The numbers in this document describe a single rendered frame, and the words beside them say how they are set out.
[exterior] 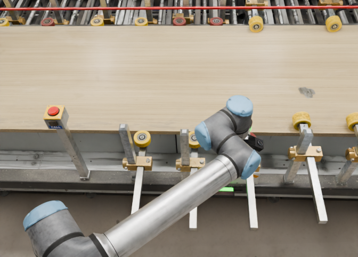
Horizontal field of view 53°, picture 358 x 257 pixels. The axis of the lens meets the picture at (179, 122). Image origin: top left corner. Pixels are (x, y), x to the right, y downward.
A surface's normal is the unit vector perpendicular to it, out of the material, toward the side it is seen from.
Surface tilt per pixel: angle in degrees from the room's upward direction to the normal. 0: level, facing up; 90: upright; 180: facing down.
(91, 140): 90
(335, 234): 0
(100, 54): 0
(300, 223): 0
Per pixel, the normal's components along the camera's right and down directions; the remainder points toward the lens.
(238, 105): 0.04, -0.65
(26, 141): -0.04, 0.79
